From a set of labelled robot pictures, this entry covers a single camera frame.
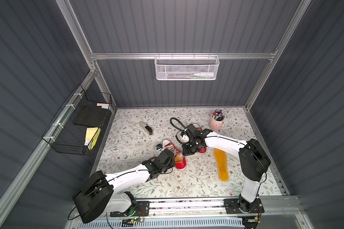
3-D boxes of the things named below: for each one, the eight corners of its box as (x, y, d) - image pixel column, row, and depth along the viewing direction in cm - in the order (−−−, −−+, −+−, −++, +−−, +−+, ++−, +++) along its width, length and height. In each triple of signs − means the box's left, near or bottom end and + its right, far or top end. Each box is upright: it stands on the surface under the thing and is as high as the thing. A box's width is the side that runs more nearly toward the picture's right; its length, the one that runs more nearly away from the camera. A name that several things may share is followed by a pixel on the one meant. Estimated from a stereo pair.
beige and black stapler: (138, 125, 111) (137, 121, 108) (142, 123, 113) (141, 119, 109) (150, 136, 105) (149, 132, 101) (154, 133, 107) (153, 129, 103)
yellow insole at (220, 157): (219, 181, 84) (220, 180, 82) (213, 150, 98) (214, 148, 95) (230, 181, 84) (232, 180, 82) (223, 150, 97) (224, 148, 95)
